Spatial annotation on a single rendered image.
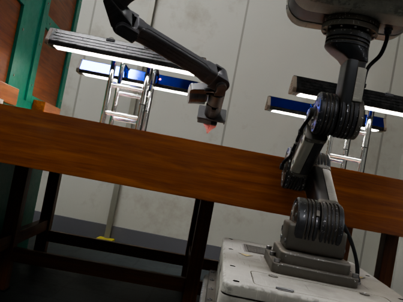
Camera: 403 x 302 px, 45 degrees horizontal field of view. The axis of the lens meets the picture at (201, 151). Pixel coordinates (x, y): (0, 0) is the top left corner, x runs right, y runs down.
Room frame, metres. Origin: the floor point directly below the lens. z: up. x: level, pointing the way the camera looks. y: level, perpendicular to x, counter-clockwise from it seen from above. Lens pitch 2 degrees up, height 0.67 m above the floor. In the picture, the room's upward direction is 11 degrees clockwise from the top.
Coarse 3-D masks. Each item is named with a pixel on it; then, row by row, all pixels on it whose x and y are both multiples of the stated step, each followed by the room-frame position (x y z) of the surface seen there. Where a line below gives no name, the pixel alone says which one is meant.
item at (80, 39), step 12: (48, 36) 1.85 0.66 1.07; (60, 36) 1.86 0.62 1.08; (72, 36) 1.87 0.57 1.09; (84, 36) 1.88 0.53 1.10; (72, 48) 1.85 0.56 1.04; (84, 48) 1.85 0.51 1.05; (96, 48) 1.85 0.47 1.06; (108, 48) 1.86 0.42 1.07; (120, 48) 1.87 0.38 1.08; (132, 48) 1.88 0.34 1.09; (144, 48) 1.88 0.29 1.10; (132, 60) 1.86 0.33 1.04; (144, 60) 1.86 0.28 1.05; (156, 60) 1.86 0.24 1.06; (168, 60) 1.87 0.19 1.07
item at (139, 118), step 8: (112, 40) 1.88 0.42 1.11; (112, 64) 2.04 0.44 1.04; (112, 72) 2.04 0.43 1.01; (112, 80) 2.05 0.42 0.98; (144, 80) 2.05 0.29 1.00; (120, 88) 2.05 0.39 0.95; (128, 88) 2.05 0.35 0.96; (136, 88) 2.05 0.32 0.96; (144, 88) 2.05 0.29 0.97; (104, 96) 2.05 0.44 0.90; (144, 96) 2.05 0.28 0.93; (104, 104) 2.04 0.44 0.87; (144, 104) 2.05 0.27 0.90; (104, 112) 2.04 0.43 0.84; (112, 112) 2.05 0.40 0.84; (144, 112) 2.06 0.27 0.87; (104, 120) 2.05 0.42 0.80; (136, 120) 2.05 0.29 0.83; (136, 128) 2.05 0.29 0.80
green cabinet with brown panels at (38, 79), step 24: (0, 0) 1.79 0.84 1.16; (24, 0) 1.99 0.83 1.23; (48, 0) 2.28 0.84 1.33; (72, 0) 2.71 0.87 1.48; (0, 24) 1.84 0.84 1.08; (24, 24) 2.04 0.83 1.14; (48, 24) 2.34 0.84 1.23; (72, 24) 2.80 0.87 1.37; (0, 48) 1.88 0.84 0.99; (24, 48) 2.12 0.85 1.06; (48, 48) 2.46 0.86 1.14; (0, 72) 1.93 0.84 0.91; (24, 72) 2.18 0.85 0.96; (48, 72) 2.54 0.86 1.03; (24, 96) 2.25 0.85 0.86; (48, 96) 2.62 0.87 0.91
